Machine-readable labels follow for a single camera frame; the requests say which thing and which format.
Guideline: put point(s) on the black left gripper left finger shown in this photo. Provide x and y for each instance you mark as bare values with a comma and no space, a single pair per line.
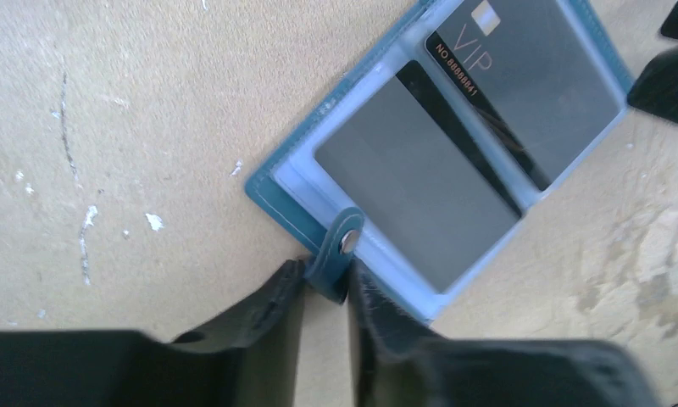
244,356

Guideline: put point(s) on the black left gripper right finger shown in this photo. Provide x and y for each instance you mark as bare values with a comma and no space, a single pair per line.
398,361

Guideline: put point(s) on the blue card holder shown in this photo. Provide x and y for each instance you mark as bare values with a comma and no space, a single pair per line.
293,189

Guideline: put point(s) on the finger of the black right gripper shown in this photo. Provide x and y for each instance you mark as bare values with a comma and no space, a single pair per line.
656,90

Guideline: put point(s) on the black credit card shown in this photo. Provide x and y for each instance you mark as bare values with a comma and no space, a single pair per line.
531,74
408,162

